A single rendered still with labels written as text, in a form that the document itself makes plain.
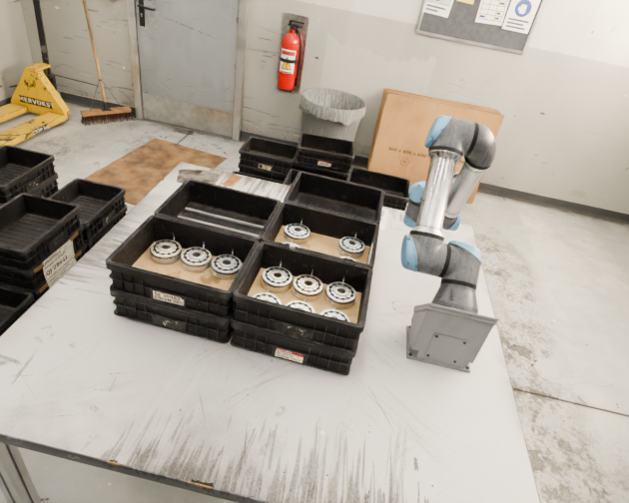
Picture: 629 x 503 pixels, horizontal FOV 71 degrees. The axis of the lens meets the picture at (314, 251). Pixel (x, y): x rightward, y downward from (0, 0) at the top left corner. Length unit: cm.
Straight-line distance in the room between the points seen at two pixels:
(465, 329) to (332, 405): 48
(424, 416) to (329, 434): 30
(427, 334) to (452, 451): 35
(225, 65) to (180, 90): 54
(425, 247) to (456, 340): 32
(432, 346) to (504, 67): 317
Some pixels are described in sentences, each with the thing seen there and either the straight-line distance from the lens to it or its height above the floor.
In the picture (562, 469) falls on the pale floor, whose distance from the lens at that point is 256.
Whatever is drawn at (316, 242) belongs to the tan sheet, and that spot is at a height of 83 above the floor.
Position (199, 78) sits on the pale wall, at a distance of 462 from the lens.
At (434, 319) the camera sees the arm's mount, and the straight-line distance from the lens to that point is 147.
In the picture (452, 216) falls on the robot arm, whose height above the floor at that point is 100.
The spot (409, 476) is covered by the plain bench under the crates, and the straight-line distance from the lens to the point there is 134.
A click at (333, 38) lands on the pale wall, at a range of 425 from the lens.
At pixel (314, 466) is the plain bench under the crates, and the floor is 70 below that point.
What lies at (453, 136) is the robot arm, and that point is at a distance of 158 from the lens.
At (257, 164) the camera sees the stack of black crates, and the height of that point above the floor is 41.
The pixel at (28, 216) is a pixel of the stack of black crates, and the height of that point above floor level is 49.
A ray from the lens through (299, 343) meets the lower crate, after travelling 138.
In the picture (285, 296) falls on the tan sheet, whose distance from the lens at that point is 148.
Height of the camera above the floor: 182
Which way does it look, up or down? 36 degrees down
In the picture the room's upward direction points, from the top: 11 degrees clockwise
